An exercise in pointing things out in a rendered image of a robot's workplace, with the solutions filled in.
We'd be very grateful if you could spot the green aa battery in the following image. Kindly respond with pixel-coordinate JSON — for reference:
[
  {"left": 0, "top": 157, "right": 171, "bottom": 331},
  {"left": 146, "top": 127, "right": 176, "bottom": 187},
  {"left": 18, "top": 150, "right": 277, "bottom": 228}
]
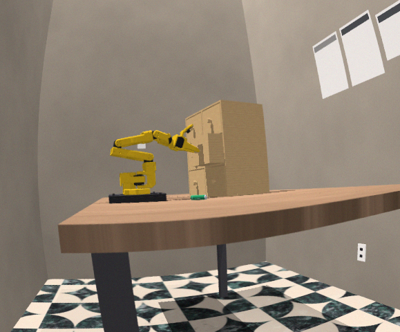
[{"left": 191, "top": 195, "right": 207, "bottom": 200}]

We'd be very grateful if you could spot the tan wooden chest of drawers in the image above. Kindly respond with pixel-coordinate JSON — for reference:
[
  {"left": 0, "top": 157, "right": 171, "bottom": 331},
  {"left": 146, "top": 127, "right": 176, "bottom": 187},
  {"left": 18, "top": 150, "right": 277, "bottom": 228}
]
[{"left": 185, "top": 100, "right": 269, "bottom": 197}]

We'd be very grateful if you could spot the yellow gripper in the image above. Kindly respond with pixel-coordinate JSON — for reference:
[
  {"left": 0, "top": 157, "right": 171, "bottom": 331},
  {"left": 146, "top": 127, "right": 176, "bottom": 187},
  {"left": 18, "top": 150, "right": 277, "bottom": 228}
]
[{"left": 169, "top": 124, "right": 200, "bottom": 153}]

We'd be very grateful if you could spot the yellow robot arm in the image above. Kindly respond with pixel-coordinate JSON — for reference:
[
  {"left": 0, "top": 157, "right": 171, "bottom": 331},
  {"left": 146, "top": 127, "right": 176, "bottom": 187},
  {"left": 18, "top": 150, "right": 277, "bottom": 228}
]
[{"left": 110, "top": 131, "right": 172, "bottom": 195}]

